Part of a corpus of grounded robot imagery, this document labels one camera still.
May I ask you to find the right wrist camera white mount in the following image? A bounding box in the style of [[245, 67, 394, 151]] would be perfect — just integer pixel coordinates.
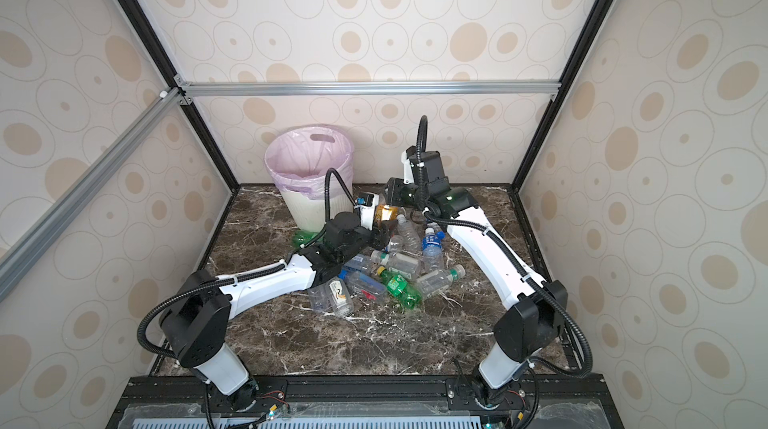
[[401, 146, 445, 184]]

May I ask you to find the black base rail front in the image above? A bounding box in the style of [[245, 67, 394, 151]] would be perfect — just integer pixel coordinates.
[[107, 375, 623, 428]]

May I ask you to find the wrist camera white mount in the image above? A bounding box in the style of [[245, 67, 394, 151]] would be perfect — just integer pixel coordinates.
[[401, 146, 445, 184], [355, 192, 380, 230]]

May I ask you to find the clear unlabelled crushed bottle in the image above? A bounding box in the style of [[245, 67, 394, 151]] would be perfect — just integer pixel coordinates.
[[397, 214, 422, 255]]

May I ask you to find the aluminium rail left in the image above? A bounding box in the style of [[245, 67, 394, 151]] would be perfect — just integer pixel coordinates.
[[1, 88, 182, 299]]

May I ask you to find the clear bottle pink label blue cap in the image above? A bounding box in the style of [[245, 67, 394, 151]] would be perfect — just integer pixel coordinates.
[[339, 270, 387, 302]]

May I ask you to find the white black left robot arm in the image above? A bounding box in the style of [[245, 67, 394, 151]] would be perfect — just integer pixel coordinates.
[[137, 193, 398, 396]]

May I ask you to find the blue label white cap bottle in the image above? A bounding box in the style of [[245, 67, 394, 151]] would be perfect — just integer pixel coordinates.
[[422, 227, 445, 273]]

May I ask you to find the green bottle yellow cap front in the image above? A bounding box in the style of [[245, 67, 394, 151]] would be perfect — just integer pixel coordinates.
[[379, 268, 422, 310]]

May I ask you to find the white ribbed waste bin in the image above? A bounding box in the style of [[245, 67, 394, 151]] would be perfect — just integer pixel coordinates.
[[280, 182, 353, 233]]

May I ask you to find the clear bottle barcode blue cap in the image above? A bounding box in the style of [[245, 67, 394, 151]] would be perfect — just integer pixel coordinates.
[[344, 254, 378, 275]]

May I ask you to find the crane label white cap bottle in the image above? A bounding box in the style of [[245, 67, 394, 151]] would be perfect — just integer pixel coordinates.
[[307, 277, 354, 318]]

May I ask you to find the pink bin liner bag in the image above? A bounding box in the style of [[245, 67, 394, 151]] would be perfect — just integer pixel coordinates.
[[264, 126, 354, 200]]

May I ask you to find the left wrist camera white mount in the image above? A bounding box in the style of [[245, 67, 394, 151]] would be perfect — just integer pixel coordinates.
[[355, 192, 380, 230]]

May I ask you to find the aluminium rail back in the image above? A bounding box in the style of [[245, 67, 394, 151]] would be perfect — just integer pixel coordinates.
[[181, 80, 561, 97]]

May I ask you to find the clear square bottle green band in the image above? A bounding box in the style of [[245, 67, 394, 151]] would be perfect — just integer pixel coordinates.
[[371, 250, 422, 280]]

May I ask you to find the aluminium rail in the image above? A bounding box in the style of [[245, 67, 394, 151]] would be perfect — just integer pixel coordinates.
[[181, 80, 561, 97], [1, 88, 182, 299]]

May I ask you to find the clear bottle green label right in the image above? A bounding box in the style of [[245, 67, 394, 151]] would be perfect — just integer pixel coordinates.
[[415, 264, 466, 299]]

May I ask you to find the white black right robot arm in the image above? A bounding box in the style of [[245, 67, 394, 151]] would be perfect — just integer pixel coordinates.
[[386, 115, 593, 404]]

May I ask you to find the green bottle near bin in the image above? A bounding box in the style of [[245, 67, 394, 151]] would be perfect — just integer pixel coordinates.
[[291, 229, 325, 249]]

